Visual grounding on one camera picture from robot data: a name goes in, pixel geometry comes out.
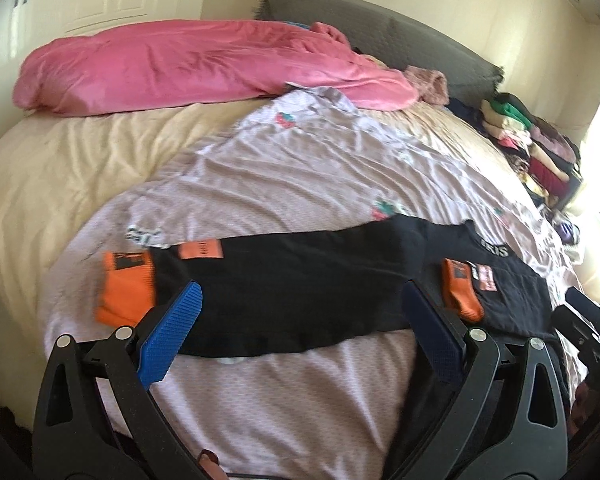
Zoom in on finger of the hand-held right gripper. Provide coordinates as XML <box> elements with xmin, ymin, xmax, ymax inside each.
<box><xmin>564</xmin><ymin>286</ymin><xmax>600</xmax><ymax>333</ymax></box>
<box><xmin>551</xmin><ymin>305</ymin><xmax>600</xmax><ymax>358</ymax></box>

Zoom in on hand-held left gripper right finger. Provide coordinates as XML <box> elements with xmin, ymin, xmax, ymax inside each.
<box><xmin>385</xmin><ymin>280</ymin><xmax>571</xmax><ymax>480</ymax></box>

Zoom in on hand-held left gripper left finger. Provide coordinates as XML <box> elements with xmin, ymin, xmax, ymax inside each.
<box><xmin>32</xmin><ymin>280</ymin><xmax>217</xmax><ymax>480</ymax></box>

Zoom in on black sweater with orange cuffs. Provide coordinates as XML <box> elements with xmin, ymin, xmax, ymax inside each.
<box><xmin>96</xmin><ymin>215</ymin><xmax>568</xmax><ymax>471</ymax></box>

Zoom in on pile of folded clothes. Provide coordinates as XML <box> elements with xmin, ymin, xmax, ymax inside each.
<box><xmin>480</xmin><ymin>92</ymin><xmax>587</xmax><ymax>211</ymax></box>

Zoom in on navy clothes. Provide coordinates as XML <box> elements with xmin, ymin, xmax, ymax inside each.
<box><xmin>447</xmin><ymin>97</ymin><xmax>487</xmax><ymax>137</ymax></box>

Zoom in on person's left hand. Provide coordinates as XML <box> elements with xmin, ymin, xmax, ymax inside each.
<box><xmin>197</xmin><ymin>449</ymin><xmax>227</xmax><ymax>480</ymax></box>

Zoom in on purple striped cloth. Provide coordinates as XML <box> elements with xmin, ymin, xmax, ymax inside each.
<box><xmin>554</xmin><ymin>219</ymin><xmax>582</xmax><ymax>248</ymax></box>

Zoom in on black box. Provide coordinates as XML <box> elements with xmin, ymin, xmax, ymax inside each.
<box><xmin>564</xmin><ymin>175</ymin><xmax>582</xmax><ymax>211</ymax></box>

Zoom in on lilac strawberry print sheet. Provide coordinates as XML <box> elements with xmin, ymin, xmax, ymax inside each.
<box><xmin>37</xmin><ymin>87</ymin><xmax>596</xmax><ymax>480</ymax></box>

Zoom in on cream bed sheet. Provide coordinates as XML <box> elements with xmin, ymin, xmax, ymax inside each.
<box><xmin>0</xmin><ymin>95</ymin><xmax>546</xmax><ymax>411</ymax></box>

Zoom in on pink fuzzy garment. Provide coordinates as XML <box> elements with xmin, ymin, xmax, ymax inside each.
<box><xmin>405</xmin><ymin>65</ymin><xmax>449</xmax><ymax>107</ymax></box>

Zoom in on pink plush blanket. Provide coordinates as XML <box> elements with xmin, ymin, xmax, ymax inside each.
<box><xmin>12</xmin><ymin>19</ymin><xmax>421</xmax><ymax>118</ymax></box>

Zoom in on grey quilted headboard cushion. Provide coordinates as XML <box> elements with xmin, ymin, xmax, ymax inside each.
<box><xmin>252</xmin><ymin>0</ymin><xmax>505</xmax><ymax>102</ymax></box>

